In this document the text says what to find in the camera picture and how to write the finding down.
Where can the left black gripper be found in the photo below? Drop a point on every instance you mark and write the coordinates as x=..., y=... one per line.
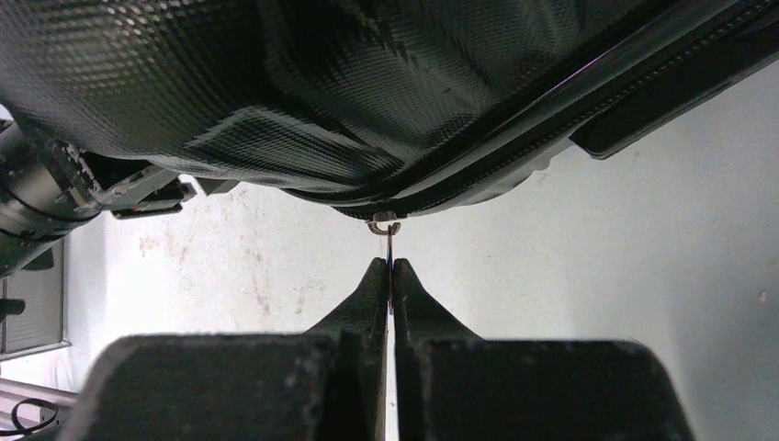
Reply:
x=49, y=188

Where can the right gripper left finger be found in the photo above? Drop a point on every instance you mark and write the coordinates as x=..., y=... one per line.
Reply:
x=327, y=383

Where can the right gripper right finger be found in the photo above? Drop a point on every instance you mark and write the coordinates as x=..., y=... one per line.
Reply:
x=455, y=385

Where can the black ribbed hard-shell suitcase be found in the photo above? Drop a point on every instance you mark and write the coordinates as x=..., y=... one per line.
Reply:
x=378, y=109

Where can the clear acrylic bin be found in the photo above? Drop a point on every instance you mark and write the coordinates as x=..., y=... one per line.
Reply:
x=41, y=327

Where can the aluminium frame rail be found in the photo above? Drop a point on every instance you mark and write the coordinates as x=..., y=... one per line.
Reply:
x=33, y=412

